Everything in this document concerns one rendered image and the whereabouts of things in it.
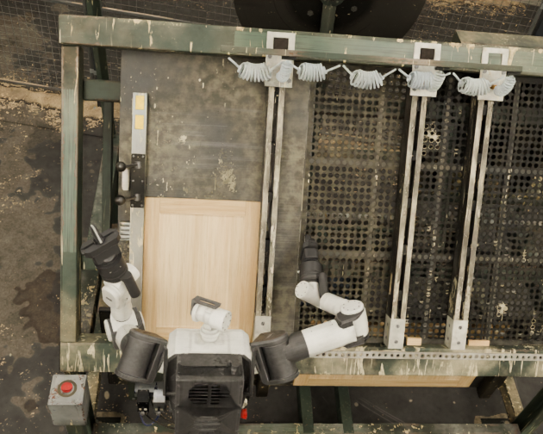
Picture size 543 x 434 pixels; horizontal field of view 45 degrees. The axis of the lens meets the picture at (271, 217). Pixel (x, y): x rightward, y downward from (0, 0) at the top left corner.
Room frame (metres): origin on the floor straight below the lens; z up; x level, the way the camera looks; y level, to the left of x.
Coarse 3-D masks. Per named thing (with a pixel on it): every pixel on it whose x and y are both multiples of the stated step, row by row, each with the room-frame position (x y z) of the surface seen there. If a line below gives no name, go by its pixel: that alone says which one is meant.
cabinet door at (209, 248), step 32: (160, 224) 1.61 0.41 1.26; (192, 224) 1.64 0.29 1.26; (224, 224) 1.66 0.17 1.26; (256, 224) 1.68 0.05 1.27; (160, 256) 1.54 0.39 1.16; (192, 256) 1.56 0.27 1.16; (224, 256) 1.59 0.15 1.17; (256, 256) 1.61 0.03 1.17; (160, 288) 1.46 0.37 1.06; (192, 288) 1.49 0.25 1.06; (224, 288) 1.51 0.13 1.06; (160, 320) 1.39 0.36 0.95; (192, 320) 1.41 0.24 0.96
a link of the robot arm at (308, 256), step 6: (312, 240) 1.62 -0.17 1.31; (306, 246) 1.60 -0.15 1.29; (312, 246) 1.60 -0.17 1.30; (306, 252) 1.58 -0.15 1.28; (312, 252) 1.58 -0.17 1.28; (300, 258) 1.61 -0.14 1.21; (306, 258) 1.56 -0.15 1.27; (312, 258) 1.56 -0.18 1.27; (300, 264) 1.54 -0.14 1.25; (306, 264) 1.53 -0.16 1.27; (312, 264) 1.53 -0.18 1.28; (318, 264) 1.54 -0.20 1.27; (300, 270) 1.51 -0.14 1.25; (306, 270) 1.50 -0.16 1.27; (318, 270) 1.51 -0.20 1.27
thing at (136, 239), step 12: (144, 96) 1.87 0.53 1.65; (144, 108) 1.84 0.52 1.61; (144, 120) 1.82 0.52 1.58; (132, 132) 1.78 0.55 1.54; (144, 132) 1.79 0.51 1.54; (132, 144) 1.76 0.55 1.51; (144, 144) 1.77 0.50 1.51; (144, 192) 1.66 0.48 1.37; (144, 204) 1.64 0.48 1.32; (132, 216) 1.60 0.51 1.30; (132, 228) 1.57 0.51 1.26; (132, 240) 1.54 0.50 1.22; (132, 252) 1.51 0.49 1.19; (132, 264) 1.48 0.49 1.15; (132, 300) 1.40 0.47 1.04
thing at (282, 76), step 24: (288, 48) 2.02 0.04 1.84; (288, 72) 1.87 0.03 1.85; (264, 144) 1.87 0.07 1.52; (264, 168) 1.78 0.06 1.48; (264, 192) 1.73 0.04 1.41; (264, 216) 1.67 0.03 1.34; (264, 240) 1.62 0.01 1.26; (264, 264) 1.58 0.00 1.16; (264, 288) 1.51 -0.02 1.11; (264, 312) 1.47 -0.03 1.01
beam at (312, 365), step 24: (96, 336) 1.32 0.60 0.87; (72, 360) 1.21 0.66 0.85; (96, 360) 1.23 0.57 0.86; (312, 360) 1.38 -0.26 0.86; (336, 360) 1.40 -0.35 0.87; (360, 360) 1.42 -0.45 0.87; (384, 360) 1.44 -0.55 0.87; (408, 360) 1.45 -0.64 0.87; (432, 360) 1.47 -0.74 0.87; (456, 360) 1.49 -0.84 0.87; (480, 360) 1.51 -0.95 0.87
